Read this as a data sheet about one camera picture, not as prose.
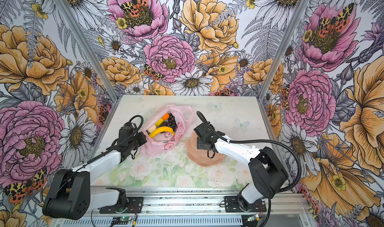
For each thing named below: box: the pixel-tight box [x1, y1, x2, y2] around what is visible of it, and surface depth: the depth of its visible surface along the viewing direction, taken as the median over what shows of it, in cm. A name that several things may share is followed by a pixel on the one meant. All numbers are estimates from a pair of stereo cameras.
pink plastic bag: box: [144, 104, 195, 132], surface depth 100 cm
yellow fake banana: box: [149, 126, 175, 138], surface depth 99 cm
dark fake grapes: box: [167, 112, 178, 132], surface depth 104 cm
